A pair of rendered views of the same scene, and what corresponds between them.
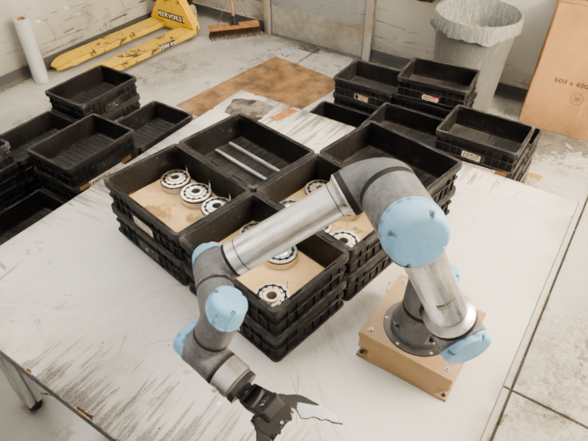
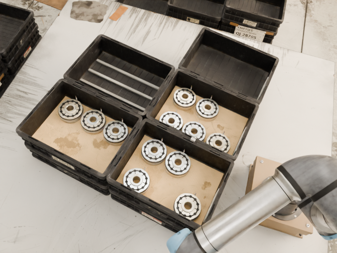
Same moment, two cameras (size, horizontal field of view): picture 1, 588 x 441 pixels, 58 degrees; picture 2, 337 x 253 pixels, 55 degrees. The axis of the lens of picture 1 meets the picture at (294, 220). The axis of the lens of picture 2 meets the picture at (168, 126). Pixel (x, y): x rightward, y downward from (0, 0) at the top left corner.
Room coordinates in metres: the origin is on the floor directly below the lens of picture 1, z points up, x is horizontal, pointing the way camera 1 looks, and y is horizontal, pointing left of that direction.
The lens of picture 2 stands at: (0.67, 0.33, 2.06)
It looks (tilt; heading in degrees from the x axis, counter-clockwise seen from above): 60 degrees down; 334
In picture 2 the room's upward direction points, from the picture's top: 10 degrees clockwise
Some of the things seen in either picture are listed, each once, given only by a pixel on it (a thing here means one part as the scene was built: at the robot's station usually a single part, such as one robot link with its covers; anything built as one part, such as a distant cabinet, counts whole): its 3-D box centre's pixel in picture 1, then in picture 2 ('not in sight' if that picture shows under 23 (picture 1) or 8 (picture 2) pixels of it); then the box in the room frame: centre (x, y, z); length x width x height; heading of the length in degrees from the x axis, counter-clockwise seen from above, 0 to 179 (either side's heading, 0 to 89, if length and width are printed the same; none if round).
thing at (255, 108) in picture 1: (248, 107); (88, 10); (2.24, 0.22, 0.71); 0.22 x 0.19 x 0.01; 56
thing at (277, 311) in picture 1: (262, 248); (171, 170); (1.08, 0.09, 0.92); 0.40 x 0.30 x 0.02; 46
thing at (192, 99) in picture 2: (319, 189); (184, 97); (1.42, -0.09, 0.86); 0.10 x 0.10 x 0.01
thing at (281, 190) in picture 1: (332, 212); (201, 118); (1.30, -0.12, 0.87); 0.40 x 0.30 x 0.11; 46
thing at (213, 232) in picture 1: (263, 261); (170, 175); (1.08, 0.09, 0.87); 0.40 x 0.30 x 0.11; 46
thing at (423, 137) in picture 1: (402, 150); (195, 16); (2.46, -0.60, 0.31); 0.40 x 0.30 x 0.34; 56
